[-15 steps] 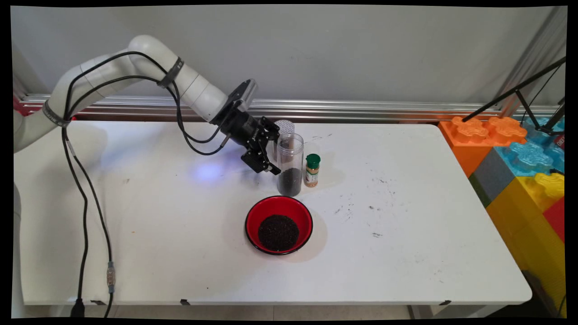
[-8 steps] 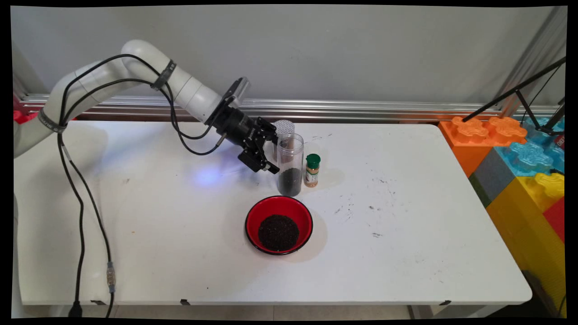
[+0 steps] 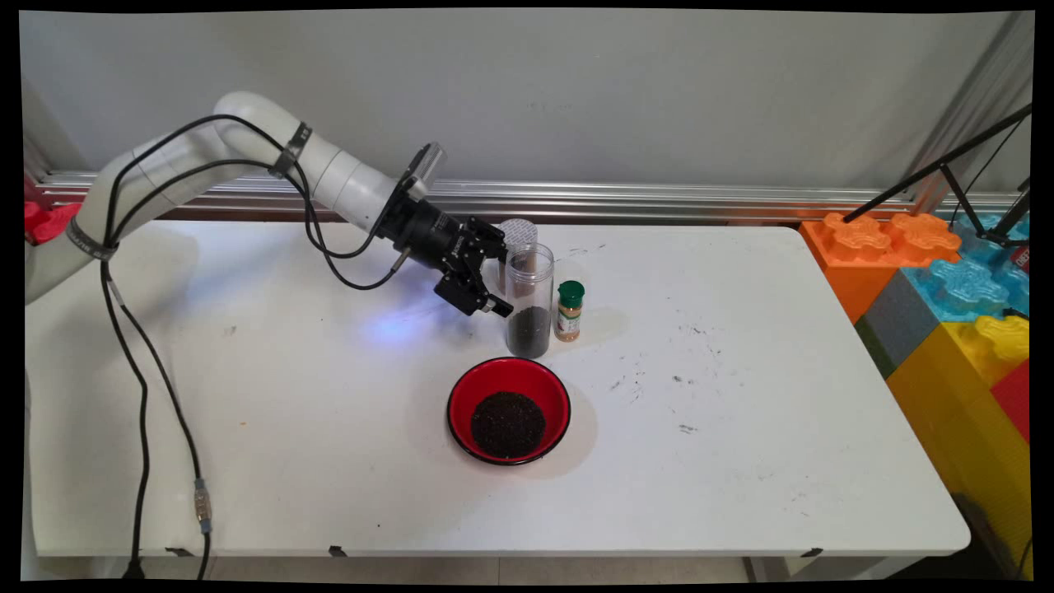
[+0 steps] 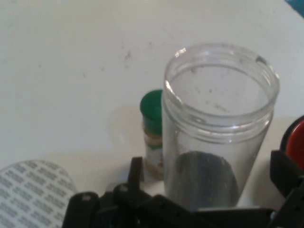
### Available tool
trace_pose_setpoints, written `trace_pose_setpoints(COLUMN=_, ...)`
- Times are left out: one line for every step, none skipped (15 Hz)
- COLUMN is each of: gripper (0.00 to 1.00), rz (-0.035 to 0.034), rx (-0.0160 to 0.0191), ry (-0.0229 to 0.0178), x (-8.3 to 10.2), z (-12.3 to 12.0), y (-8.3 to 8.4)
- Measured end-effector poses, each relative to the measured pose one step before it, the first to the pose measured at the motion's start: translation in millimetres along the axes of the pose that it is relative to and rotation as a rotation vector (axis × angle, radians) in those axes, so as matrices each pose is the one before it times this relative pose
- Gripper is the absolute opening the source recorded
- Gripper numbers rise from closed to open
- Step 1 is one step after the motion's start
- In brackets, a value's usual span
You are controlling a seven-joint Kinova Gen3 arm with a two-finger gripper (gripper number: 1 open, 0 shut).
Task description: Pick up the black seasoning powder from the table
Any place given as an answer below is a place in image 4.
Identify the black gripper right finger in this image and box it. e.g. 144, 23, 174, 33
269, 150, 304, 228

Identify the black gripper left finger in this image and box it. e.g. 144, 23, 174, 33
63, 156, 198, 228

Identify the clear plastic jar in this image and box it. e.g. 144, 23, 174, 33
161, 42, 280, 212

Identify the red bowl black rim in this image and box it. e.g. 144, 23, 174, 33
279, 114, 304, 171

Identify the small spice bottle green cap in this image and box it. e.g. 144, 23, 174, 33
139, 89, 164, 180

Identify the brown spice jar foil seal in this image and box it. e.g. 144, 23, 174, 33
0, 159, 78, 228

